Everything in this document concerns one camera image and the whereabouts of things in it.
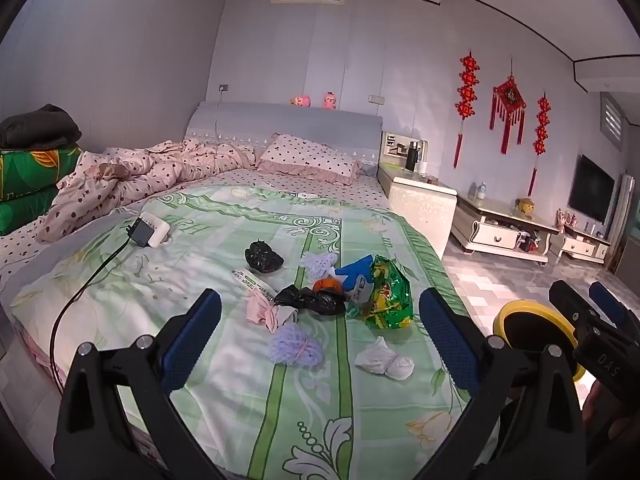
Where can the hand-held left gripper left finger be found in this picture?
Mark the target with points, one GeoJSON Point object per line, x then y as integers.
{"type": "Point", "coordinates": [192, 342]}

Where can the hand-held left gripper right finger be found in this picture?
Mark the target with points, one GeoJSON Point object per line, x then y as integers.
{"type": "Point", "coordinates": [447, 345]}

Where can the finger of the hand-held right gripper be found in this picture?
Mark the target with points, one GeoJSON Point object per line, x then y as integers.
{"type": "Point", "coordinates": [570, 305]}
{"type": "Point", "coordinates": [607, 305]}

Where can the yellow rimmed waste bin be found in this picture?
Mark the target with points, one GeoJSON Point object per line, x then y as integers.
{"type": "Point", "coordinates": [502, 321]}

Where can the green snack bag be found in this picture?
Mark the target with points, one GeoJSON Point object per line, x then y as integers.
{"type": "Point", "coordinates": [387, 295]}

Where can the blue rubber glove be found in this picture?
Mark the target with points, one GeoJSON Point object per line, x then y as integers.
{"type": "Point", "coordinates": [352, 271]}

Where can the white television cabinet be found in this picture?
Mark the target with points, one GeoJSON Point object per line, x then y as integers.
{"type": "Point", "coordinates": [580, 246]}

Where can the crumpled white tissue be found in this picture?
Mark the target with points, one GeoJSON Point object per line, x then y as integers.
{"type": "Point", "coordinates": [385, 360]}

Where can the green floral bedspread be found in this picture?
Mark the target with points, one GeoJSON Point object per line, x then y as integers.
{"type": "Point", "coordinates": [225, 410]}

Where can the pink crumpled cloth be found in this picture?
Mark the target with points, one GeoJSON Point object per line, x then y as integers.
{"type": "Point", "coordinates": [260, 310]}

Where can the printed paper strip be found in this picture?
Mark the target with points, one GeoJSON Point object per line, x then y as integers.
{"type": "Point", "coordinates": [250, 280]}

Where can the pink toy figure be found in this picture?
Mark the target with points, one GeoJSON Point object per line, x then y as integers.
{"type": "Point", "coordinates": [567, 218]}

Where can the white standing air conditioner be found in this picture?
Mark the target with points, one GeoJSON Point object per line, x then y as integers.
{"type": "Point", "coordinates": [624, 205]}

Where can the white coffee table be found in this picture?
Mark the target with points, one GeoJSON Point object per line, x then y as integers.
{"type": "Point", "coordinates": [495, 235]}

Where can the purple foam net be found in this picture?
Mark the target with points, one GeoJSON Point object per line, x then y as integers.
{"type": "Point", "coordinates": [295, 347]}

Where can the white printed wrapper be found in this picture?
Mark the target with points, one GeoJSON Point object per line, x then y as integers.
{"type": "Point", "coordinates": [359, 292]}

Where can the yellow doll toy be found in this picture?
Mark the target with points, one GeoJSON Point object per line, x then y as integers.
{"type": "Point", "coordinates": [525, 206]}

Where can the black power adapter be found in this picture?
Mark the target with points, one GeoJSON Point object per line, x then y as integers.
{"type": "Point", "coordinates": [141, 233]}

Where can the white power strip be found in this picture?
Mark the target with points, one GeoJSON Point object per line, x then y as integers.
{"type": "Point", "coordinates": [157, 226]}

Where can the long black plastic bag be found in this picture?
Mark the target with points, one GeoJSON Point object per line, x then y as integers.
{"type": "Point", "coordinates": [310, 300]}

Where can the orange round lid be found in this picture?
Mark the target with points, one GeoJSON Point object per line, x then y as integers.
{"type": "Point", "coordinates": [327, 285]}

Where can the white nightstand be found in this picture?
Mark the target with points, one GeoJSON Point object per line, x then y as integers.
{"type": "Point", "coordinates": [420, 205]}

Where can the clear plastic bottle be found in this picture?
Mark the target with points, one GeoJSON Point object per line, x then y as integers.
{"type": "Point", "coordinates": [481, 191]}

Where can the white lavender foam net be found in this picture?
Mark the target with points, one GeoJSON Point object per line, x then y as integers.
{"type": "Point", "coordinates": [320, 264]}

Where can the long red knot ornament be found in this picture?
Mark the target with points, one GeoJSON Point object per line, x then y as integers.
{"type": "Point", "coordinates": [541, 130]}
{"type": "Point", "coordinates": [467, 92]}

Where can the pink polka dot quilt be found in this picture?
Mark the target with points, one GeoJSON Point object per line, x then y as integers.
{"type": "Point", "coordinates": [150, 170]}

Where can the white cup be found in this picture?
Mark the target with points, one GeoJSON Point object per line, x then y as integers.
{"type": "Point", "coordinates": [422, 165]}

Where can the window with blinds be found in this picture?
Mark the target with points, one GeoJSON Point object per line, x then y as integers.
{"type": "Point", "coordinates": [612, 121]}

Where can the black thermos bottle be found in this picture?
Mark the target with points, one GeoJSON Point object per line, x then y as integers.
{"type": "Point", "coordinates": [411, 156]}

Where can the green folded quilt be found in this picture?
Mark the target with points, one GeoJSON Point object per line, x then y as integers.
{"type": "Point", "coordinates": [25, 210]}
{"type": "Point", "coordinates": [35, 167]}

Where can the red diamond knot ornament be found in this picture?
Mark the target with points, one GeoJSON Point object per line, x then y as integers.
{"type": "Point", "coordinates": [509, 97]}

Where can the pink polka dot pillow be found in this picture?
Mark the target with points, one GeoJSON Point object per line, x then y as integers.
{"type": "Point", "coordinates": [310, 157]}

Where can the grey upholstered bed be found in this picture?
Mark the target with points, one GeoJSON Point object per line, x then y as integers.
{"type": "Point", "coordinates": [280, 120]}

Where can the pink plush toy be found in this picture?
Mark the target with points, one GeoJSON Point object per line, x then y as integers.
{"type": "Point", "coordinates": [300, 101]}
{"type": "Point", "coordinates": [328, 101]}

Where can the dark folded cloth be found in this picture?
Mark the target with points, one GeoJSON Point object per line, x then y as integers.
{"type": "Point", "coordinates": [37, 127]}

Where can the wall television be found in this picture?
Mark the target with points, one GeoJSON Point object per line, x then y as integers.
{"type": "Point", "coordinates": [592, 187]}

